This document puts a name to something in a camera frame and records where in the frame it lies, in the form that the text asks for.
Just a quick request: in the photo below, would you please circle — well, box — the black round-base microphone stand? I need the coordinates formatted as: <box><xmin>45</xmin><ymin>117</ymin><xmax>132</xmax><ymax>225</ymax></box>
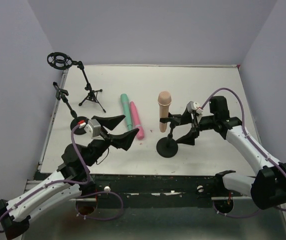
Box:
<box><xmin>156</xmin><ymin>113</ymin><xmax>182</xmax><ymax>158</ymax></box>

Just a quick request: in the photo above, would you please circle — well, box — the peach microphone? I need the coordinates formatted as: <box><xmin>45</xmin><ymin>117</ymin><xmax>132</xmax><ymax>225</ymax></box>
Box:
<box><xmin>157</xmin><ymin>91</ymin><xmax>172</xmax><ymax>119</ymax></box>

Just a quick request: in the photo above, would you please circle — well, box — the black clip round-base stand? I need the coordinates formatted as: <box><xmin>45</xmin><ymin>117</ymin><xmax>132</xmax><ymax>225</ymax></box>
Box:
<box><xmin>52</xmin><ymin>81</ymin><xmax>91</xmax><ymax>136</ymax></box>

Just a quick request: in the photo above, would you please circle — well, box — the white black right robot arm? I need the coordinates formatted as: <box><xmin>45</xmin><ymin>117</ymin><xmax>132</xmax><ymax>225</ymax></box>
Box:
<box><xmin>176</xmin><ymin>96</ymin><xmax>286</xmax><ymax>210</ymax></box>

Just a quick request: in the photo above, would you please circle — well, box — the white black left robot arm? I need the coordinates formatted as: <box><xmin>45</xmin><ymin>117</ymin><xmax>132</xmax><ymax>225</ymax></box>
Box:
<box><xmin>0</xmin><ymin>115</ymin><xmax>139</xmax><ymax>240</ymax></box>

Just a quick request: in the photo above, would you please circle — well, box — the pink microphone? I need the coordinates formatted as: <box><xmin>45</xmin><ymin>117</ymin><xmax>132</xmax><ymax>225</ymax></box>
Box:
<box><xmin>130</xmin><ymin>101</ymin><xmax>145</xmax><ymax>140</ymax></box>

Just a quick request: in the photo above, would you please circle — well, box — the mint green microphone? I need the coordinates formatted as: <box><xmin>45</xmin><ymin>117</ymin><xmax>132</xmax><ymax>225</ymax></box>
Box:
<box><xmin>120</xmin><ymin>93</ymin><xmax>133</xmax><ymax>131</ymax></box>

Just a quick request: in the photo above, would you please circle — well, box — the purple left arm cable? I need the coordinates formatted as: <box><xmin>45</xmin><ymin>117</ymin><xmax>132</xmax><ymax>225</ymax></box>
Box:
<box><xmin>0</xmin><ymin>123</ymin><xmax>124</xmax><ymax>234</ymax></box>

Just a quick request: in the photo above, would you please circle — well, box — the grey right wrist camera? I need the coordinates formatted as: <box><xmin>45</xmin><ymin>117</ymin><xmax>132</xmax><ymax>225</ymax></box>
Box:
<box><xmin>186</xmin><ymin>101</ymin><xmax>203</xmax><ymax>115</ymax></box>

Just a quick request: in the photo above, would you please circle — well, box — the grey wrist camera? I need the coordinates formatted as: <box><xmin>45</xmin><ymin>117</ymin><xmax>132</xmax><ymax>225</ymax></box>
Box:
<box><xmin>78</xmin><ymin>119</ymin><xmax>101</xmax><ymax>139</ymax></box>
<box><xmin>186</xmin><ymin>101</ymin><xmax>203</xmax><ymax>115</ymax></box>

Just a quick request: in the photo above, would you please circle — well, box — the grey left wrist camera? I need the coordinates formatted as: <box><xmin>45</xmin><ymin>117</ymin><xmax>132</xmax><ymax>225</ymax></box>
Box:
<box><xmin>78</xmin><ymin>119</ymin><xmax>101</xmax><ymax>139</ymax></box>

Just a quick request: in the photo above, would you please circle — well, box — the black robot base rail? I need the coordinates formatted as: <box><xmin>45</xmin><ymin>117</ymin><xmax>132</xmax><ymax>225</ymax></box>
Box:
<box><xmin>76</xmin><ymin>174</ymin><xmax>240</xmax><ymax>209</ymax></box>

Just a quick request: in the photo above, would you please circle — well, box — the aluminium frame rail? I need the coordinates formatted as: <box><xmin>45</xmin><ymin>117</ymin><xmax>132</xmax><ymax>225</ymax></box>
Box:
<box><xmin>24</xmin><ymin>180</ymin><xmax>91</xmax><ymax>203</ymax></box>

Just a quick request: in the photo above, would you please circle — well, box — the black tripod shock-mount stand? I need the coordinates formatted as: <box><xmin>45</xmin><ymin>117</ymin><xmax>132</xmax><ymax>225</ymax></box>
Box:
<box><xmin>46</xmin><ymin>52</ymin><xmax>106</xmax><ymax>113</ymax></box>

